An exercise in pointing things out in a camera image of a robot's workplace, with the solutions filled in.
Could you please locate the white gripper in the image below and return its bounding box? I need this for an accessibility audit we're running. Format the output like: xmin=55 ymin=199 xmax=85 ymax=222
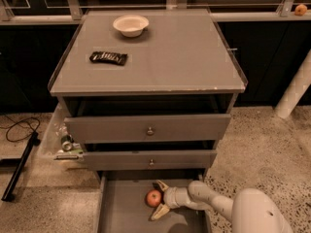
xmin=151 ymin=180 xmax=190 ymax=221

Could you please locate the red apple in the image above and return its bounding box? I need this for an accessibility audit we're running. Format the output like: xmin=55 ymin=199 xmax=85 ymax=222
xmin=146 ymin=189 xmax=162 ymax=208

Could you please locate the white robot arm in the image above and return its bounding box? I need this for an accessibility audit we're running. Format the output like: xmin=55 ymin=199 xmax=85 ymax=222
xmin=151 ymin=180 xmax=294 ymax=233

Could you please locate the grey bottom drawer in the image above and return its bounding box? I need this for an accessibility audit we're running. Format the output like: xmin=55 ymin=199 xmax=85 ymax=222
xmin=95 ymin=170 xmax=212 ymax=233

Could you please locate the grey drawer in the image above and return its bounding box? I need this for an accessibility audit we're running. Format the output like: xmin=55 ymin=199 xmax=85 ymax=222
xmin=83 ymin=150 xmax=217 ymax=171
xmin=64 ymin=114 xmax=230 ymax=144
xmin=95 ymin=170 xmax=212 ymax=233

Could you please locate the grey middle drawer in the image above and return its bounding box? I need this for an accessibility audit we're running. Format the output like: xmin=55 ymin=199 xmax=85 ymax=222
xmin=83 ymin=150 xmax=217 ymax=171

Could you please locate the grey top drawer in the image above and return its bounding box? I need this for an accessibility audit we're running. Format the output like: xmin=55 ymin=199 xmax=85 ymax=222
xmin=64 ymin=114 xmax=230 ymax=144

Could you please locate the grey drawer cabinet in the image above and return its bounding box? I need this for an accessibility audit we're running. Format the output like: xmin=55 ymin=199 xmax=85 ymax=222
xmin=48 ymin=7 xmax=249 ymax=180

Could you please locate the green soda can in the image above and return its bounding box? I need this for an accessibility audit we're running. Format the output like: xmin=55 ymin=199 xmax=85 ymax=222
xmin=61 ymin=135 xmax=73 ymax=151

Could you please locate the black candy bar wrapper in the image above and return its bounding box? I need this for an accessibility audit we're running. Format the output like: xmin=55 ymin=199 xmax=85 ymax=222
xmin=89 ymin=51 xmax=127 ymax=66

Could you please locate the black metal stand leg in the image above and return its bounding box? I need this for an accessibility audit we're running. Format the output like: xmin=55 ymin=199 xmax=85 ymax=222
xmin=1 ymin=131 xmax=41 ymax=202

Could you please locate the white paper bowl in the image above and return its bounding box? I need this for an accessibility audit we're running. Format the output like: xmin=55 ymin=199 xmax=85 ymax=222
xmin=113 ymin=15 xmax=149 ymax=38

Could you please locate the orange fruit on ledge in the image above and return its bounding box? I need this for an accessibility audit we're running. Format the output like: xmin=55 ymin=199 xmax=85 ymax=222
xmin=294 ymin=4 xmax=307 ymax=16

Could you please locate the metal window railing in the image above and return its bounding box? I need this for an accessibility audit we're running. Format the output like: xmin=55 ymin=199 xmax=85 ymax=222
xmin=0 ymin=0 xmax=311 ymax=25

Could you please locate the black cable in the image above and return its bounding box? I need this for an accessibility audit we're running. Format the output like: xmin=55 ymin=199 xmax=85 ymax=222
xmin=0 ymin=114 xmax=41 ymax=144

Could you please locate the white cylindrical post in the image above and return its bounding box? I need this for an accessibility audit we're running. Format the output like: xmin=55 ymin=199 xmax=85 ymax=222
xmin=275 ymin=50 xmax=311 ymax=118

